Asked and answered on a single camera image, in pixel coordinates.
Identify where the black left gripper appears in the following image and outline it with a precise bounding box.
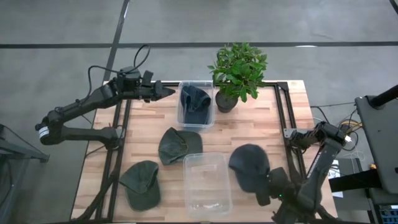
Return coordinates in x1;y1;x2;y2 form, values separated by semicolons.
124;79;177;103

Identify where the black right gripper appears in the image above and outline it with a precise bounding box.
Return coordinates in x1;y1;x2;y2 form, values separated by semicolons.
255;167;293;207

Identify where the black baseball cap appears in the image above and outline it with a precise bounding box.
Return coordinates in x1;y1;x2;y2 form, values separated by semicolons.
228;143;271;194

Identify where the dark blue baseball cap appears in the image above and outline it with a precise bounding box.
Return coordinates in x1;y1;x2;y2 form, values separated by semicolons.
180;85;212;126

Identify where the clear plastic storage bin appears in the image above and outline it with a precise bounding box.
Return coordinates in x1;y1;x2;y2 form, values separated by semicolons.
182;151;233;218
177;80;215;131

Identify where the black plant pot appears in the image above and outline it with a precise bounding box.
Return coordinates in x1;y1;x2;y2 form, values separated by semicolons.
215;90;239;113

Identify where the green leafy plant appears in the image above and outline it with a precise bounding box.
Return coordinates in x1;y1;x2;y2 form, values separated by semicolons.
207;42;268;103

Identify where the black flat bar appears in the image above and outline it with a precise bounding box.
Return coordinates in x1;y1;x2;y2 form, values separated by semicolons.
328;169;383;193

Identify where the dark gray equipment cart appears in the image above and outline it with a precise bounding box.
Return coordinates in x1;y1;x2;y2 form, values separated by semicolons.
354;95;398;195

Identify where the gray side table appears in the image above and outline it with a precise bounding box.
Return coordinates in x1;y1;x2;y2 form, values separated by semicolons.
0;124;50;224

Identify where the black pole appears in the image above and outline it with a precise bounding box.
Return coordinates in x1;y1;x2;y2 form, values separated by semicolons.
369;84;398;108

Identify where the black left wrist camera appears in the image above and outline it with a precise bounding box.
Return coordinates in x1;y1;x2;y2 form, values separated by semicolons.
141;70;154;87

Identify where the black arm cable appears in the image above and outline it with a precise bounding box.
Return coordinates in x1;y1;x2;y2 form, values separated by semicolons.
88;44;151;97

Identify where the black metal table frame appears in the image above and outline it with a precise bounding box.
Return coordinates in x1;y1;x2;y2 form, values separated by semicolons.
74;81;307;223

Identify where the yellow cable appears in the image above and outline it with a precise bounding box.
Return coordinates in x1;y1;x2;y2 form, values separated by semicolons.
340;122;364;133

